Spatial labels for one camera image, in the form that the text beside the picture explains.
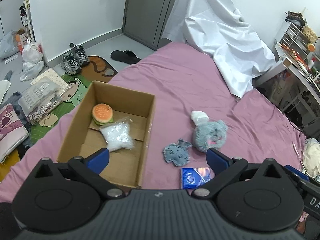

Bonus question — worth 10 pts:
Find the grey plush mouse toy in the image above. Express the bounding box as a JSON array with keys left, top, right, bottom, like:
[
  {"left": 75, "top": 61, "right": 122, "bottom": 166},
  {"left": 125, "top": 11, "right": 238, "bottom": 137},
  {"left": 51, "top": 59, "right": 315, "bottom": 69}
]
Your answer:
[{"left": 192, "top": 120, "right": 228, "bottom": 153}]

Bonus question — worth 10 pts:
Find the blue denim bunny patch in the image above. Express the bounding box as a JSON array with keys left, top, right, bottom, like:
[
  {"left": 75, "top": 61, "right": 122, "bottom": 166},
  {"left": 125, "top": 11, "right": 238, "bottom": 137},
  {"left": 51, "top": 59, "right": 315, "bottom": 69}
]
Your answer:
[{"left": 162, "top": 139, "right": 192, "bottom": 167}]

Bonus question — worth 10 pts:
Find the blue tissue packet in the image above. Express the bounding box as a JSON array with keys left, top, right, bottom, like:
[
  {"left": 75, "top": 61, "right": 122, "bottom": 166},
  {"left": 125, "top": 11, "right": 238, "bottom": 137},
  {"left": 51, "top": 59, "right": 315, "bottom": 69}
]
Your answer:
[{"left": 180, "top": 167, "right": 215, "bottom": 190}]

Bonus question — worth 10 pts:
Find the clear star-shaped bag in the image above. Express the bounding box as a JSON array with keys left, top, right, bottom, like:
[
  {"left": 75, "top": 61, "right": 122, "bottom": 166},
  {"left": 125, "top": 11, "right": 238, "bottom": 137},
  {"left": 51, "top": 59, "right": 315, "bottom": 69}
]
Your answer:
[{"left": 99, "top": 116, "right": 135, "bottom": 152}]

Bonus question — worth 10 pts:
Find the brown cardboard box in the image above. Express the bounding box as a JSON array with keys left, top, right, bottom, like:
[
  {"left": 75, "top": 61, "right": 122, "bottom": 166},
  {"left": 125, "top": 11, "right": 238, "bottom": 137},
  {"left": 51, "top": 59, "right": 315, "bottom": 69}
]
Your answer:
[{"left": 57, "top": 81, "right": 156, "bottom": 189}]

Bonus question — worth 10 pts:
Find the plush hamburger toy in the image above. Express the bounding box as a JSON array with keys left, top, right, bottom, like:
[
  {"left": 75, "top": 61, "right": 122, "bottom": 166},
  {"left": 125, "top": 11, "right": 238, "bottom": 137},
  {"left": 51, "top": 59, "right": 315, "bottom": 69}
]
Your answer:
[{"left": 92, "top": 103, "right": 113, "bottom": 126}]

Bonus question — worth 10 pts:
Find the pink bed sheet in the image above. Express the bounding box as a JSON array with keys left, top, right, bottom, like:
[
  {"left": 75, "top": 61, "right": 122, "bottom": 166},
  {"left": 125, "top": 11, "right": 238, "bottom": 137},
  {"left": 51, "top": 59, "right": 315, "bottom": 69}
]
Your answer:
[{"left": 1, "top": 43, "right": 305, "bottom": 202}]

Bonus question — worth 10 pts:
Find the grey parcel bag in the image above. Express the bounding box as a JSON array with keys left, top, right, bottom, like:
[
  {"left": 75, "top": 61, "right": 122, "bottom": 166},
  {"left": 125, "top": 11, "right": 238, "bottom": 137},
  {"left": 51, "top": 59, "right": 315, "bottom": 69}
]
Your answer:
[{"left": 18, "top": 77, "right": 59, "bottom": 114}]

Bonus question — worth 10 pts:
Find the pink patterned cushion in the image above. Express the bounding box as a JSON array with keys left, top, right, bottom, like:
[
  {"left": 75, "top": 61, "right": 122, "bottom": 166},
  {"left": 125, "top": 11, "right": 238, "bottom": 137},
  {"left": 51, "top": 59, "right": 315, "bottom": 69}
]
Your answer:
[{"left": 0, "top": 104, "right": 29, "bottom": 163}]

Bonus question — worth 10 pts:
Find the brown cartoon floor mat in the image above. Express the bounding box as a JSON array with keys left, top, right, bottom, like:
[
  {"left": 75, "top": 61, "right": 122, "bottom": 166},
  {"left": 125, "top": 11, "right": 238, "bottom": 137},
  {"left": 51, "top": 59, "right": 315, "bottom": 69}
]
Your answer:
[{"left": 81, "top": 56, "right": 118, "bottom": 83}]

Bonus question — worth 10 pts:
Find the grey sneaker left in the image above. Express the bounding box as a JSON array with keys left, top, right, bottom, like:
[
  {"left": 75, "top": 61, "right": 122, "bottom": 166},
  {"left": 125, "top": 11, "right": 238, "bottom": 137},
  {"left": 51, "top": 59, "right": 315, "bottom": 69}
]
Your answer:
[{"left": 61, "top": 53, "right": 81, "bottom": 76}]

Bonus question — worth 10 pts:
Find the grey sneaker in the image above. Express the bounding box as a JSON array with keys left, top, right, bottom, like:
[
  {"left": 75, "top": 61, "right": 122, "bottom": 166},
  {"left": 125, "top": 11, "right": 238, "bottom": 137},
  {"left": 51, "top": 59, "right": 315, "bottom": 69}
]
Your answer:
[
  {"left": 61, "top": 53, "right": 81, "bottom": 76},
  {"left": 74, "top": 44, "right": 90, "bottom": 67}
]

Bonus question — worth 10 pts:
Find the grey sneaker right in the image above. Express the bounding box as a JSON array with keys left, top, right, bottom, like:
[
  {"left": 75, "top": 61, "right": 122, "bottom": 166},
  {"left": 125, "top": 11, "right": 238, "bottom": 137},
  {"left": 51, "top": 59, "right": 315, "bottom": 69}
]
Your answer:
[{"left": 74, "top": 44, "right": 90, "bottom": 67}]

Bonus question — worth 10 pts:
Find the black slipper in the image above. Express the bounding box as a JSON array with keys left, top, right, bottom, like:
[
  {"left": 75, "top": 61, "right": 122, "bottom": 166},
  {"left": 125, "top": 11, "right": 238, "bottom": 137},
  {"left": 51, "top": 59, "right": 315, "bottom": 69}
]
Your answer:
[{"left": 110, "top": 50, "right": 141, "bottom": 64}]

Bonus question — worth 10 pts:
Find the white desk with clutter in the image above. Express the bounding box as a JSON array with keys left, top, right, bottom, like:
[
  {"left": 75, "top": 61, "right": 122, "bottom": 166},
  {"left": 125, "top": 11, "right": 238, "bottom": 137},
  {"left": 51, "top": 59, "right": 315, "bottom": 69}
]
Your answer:
[{"left": 274, "top": 11, "right": 320, "bottom": 98}]

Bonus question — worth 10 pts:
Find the white plastic bag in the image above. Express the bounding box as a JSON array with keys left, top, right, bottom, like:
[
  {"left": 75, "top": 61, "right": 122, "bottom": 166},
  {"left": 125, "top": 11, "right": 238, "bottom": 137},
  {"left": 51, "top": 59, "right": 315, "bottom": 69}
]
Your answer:
[{"left": 20, "top": 42, "right": 44, "bottom": 81}]

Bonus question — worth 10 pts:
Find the white crumpled sheet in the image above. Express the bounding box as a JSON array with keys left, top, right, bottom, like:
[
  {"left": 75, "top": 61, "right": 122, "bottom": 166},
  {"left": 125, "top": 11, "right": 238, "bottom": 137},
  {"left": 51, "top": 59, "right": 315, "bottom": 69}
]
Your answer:
[{"left": 162, "top": 0, "right": 275, "bottom": 98}]

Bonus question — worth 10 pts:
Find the grey wardrobe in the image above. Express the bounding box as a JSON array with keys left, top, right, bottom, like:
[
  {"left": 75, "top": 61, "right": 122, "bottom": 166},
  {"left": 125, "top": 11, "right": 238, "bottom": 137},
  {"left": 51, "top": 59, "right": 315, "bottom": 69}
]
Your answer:
[{"left": 122, "top": 0, "right": 175, "bottom": 50}]

